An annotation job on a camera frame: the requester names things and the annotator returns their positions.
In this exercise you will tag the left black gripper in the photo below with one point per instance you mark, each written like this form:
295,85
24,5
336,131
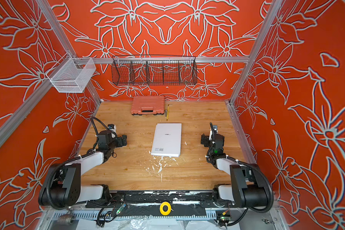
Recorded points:
119,143

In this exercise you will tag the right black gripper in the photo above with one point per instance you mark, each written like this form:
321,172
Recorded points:
206,138

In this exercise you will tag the white photo album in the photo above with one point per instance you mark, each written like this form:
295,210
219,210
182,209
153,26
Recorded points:
167,140

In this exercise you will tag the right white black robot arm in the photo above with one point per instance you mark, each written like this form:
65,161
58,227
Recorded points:
249,187

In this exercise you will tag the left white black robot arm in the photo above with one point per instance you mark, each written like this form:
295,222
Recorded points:
62,187

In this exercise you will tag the red plastic tool case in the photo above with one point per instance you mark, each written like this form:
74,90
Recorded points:
148,105

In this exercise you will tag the white mesh basket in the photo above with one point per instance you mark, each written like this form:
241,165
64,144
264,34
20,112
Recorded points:
71,77

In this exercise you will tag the yellow tape roll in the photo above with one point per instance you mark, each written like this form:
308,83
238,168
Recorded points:
165,208

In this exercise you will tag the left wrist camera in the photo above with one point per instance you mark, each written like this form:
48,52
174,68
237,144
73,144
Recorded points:
111,127

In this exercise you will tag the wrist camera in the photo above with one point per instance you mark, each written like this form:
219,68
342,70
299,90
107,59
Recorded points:
111,127
213,131

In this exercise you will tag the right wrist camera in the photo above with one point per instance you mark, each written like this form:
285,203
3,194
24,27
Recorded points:
213,131

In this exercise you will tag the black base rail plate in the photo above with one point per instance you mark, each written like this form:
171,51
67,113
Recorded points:
186,205

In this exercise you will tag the black wire basket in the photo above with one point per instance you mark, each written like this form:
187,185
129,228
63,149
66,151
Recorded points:
154,71

